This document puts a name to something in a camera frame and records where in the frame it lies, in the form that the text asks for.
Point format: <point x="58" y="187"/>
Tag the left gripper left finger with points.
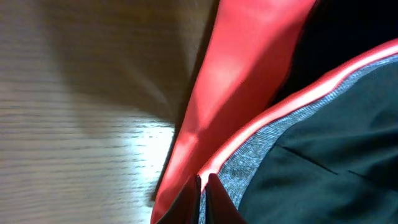
<point x="185" y="208"/>

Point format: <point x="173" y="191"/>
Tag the black leggings red waistband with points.
<point x="295" y="110"/>

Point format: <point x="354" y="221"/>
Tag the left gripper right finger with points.
<point x="219" y="207"/>

